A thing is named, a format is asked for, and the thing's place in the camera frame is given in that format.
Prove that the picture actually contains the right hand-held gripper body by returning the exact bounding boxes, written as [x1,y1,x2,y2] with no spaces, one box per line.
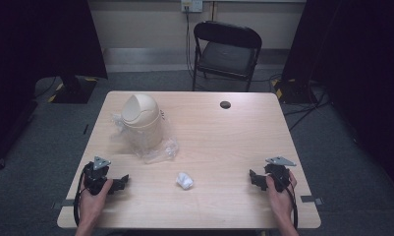
[263,155,298,194]

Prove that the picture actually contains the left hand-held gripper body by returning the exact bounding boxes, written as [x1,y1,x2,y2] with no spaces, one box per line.
[83,155,113,197]

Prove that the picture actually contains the white paper ball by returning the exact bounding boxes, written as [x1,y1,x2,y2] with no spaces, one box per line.
[175,171,195,191]

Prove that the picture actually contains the beige swing-lid trash bin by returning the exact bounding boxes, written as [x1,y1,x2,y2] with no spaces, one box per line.
[120,93,165,152]

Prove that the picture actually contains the person's right hand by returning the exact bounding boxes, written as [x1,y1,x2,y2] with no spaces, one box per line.
[265,170,299,224]

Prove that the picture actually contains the person's left hand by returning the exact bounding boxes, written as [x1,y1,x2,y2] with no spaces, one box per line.
[79,178,114,228]

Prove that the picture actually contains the grey tape strip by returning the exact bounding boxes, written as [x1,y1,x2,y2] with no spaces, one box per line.
[51,198,77,211]
[300,195,324,207]

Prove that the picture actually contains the clear plastic bag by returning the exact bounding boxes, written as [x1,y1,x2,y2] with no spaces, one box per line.
[110,109,180,165]

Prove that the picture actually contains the black stand base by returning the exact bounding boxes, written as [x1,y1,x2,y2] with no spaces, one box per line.
[270,78,316,106]
[47,74,99,105]

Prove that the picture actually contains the black folding chair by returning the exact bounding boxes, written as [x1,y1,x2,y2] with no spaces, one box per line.
[192,20,263,93]

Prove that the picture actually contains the black curtain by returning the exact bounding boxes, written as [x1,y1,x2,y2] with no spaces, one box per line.
[281,0,394,198]
[0,0,109,171]

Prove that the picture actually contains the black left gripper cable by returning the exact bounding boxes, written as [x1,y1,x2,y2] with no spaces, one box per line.
[73,166,88,228]

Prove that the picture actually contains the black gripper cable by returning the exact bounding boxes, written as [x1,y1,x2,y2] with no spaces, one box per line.
[272,172,300,230]
[73,166,88,228]

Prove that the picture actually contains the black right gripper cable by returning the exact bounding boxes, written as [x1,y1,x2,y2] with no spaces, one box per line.
[272,172,300,230]

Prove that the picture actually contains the black floor cables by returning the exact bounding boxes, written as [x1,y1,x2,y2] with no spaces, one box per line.
[250,73,333,132]

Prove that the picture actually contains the black wall power cable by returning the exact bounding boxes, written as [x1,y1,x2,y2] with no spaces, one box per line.
[184,5,198,82]

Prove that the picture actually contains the white wall outlet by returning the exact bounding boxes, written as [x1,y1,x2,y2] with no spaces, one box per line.
[180,0,204,14]

